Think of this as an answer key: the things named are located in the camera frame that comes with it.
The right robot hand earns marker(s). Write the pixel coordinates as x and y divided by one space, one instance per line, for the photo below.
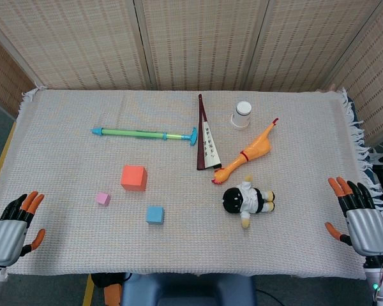
367 229

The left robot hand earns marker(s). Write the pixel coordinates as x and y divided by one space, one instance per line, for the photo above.
6 237

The small pink foam block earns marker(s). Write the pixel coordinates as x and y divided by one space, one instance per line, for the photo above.
102 199

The medium blue foam block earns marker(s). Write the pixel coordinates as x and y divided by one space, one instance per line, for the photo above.
154 216

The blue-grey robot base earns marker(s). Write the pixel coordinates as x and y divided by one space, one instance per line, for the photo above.
185 291

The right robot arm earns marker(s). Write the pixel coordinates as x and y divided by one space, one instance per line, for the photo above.
381 280

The white paper cup stack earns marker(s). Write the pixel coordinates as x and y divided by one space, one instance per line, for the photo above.
242 116

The orange and black floor object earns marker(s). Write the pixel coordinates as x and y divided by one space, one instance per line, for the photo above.
111 294

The black and white plush doll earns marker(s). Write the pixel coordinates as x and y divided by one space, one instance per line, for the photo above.
239 201

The orange rubber chicken toy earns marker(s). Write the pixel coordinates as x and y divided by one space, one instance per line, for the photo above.
255 148

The large orange foam block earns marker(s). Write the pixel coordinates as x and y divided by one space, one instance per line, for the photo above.
132 178

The green and blue water squirter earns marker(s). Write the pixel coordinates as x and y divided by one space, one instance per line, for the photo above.
131 133

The woven fringed tablecloth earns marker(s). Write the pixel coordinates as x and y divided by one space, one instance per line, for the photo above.
178 248

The folded paper hand fan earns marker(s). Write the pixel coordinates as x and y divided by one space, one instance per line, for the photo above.
207 146

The woven folding screen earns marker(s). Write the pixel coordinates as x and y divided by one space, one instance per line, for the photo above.
83 48

